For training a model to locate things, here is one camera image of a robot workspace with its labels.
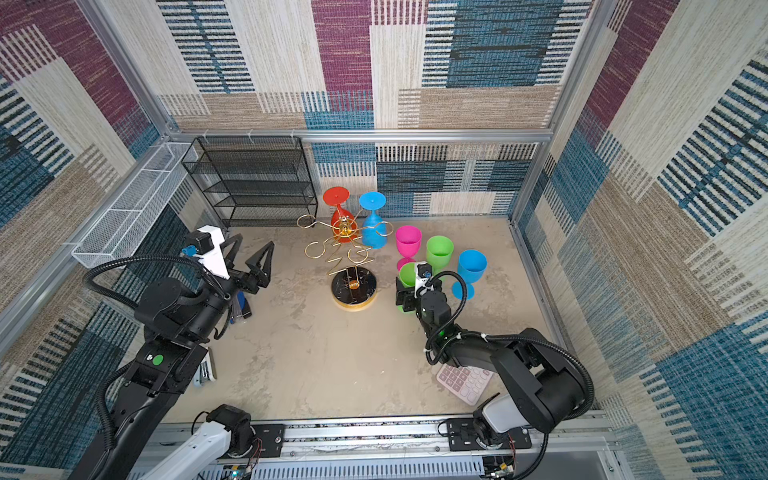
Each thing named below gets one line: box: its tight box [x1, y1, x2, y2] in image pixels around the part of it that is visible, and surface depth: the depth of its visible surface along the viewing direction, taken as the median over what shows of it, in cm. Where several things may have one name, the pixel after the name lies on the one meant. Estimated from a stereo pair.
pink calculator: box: [436, 363, 494, 406], surface depth 83 cm
